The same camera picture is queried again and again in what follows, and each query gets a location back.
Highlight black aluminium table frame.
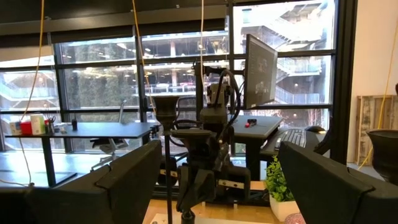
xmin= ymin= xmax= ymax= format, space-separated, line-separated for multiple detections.
xmin=150 ymin=179 xmax=271 ymax=207

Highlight black metal candlestick holder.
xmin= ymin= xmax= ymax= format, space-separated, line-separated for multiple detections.
xmin=170 ymin=128 xmax=215 ymax=224
xmin=152 ymin=95 xmax=180 ymax=224
xmin=366 ymin=129 xmax=398 ymax=186

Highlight black keyboard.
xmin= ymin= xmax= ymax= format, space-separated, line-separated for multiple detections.
xmin=273 ymin=129 xmax=307 ymax=150

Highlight red box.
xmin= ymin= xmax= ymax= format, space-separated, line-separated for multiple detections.
xmin=20 ymin=120 xmax=33 ymax=136

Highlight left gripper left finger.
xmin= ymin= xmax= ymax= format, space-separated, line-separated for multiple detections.
xmin=0 ymin=139 xmax=162 ymax=224

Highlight wooden pallet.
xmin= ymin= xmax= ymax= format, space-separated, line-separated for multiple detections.
xmin=355 ymin=94 xmax=398 ymax=166

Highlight black computer monitor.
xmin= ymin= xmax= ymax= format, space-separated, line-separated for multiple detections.
xmin=244 ymin=33 xmax=279 ymax=110

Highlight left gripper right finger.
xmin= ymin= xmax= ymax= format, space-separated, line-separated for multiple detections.
xmin=279 ymin=141 xmax=398 ymax=224

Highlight pink mercury glass votive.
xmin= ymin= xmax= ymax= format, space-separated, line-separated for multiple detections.
xmin=284 ymin=212 xmax=307 ymax=224

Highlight black office table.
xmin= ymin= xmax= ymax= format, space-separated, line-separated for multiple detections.
xmin=4 ymin=121 xmax=160 ymax=187

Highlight black sit-stand desk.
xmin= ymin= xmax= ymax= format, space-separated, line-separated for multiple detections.
xmin=231 ymin=114 xmax=327 ymax=181

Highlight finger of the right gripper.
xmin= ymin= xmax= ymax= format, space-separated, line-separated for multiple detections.
xmin=176 ymin=166 xmax=218 ymax=214

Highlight small green potted plant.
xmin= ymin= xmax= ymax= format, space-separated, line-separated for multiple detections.
xmin=264 ymin=154 xmax=302 ymax=222

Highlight black rig post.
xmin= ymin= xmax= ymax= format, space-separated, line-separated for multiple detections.
xmin=328 ymin=0 xmax=359 ymax=166

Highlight black mesh office chair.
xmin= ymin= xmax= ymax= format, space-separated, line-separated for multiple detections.
xmin=176 ymin=95 xmax=198 ymax=130

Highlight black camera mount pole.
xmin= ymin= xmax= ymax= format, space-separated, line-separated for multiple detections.
xmin=192 ymin=61 xmax=230 ymax=94

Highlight black computer mouse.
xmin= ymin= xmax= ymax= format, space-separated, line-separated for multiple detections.
xmin=306 ymin=125 xmax=326 ymax=134

